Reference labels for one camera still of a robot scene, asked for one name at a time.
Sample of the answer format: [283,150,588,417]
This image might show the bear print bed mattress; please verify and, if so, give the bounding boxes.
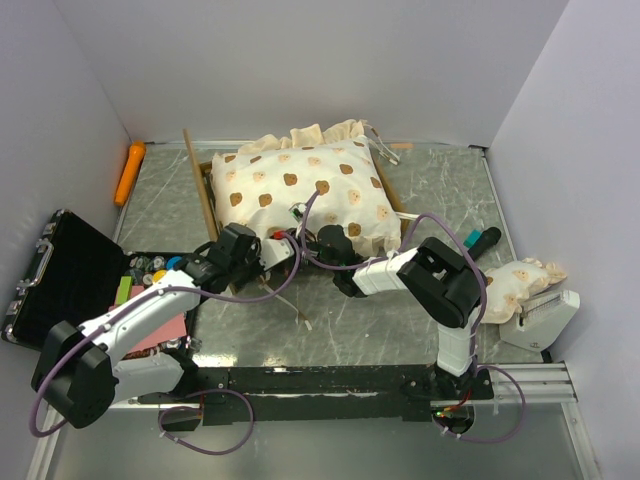
[208,117,416,331]

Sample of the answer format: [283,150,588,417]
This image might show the wooden pet bed frame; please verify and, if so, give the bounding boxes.
[181,127,411,271]

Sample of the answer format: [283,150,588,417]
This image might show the small bear print pillow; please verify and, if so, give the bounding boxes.
[481,258,567,325]

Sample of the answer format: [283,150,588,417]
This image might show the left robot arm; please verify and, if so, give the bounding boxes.
[32,224,260,429]

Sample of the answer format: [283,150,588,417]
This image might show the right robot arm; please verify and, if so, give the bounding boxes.
[312,225,486,399]

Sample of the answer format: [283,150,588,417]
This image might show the blue round cap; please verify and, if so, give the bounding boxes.
[166,256,183,270]

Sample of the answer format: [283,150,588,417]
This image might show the yellow round cap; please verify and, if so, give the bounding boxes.
[152,269,167,284]

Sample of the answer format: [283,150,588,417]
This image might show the pink paper sheets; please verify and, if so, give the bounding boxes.
[128,313,187,355]

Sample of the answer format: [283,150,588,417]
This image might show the green block in case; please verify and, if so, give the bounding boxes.
[113,276,134,306]

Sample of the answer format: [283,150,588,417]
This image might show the orange plastic carrot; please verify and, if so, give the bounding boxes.
[114,141,146,207]

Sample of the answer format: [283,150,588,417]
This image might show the black open carrying case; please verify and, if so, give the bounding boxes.
[1,209,183,350]

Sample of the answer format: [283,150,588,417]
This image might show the white lint roller box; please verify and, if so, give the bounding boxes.
[499,290,581,352]

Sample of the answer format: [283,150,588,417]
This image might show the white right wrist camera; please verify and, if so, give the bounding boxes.
[289,202,307,223]

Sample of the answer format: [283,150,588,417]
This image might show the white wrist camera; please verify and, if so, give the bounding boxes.
[289,202,307,223]
[260,231,296,272]

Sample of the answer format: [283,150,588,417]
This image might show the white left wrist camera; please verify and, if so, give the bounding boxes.
[260,231,296,272]

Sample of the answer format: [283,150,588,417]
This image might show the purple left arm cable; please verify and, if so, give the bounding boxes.
[27,229,303,455]

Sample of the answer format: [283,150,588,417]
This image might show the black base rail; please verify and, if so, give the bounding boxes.
[138,364,494,426]

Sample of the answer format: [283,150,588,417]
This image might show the aluminium frame rail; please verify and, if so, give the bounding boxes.
[51,358,575,416]

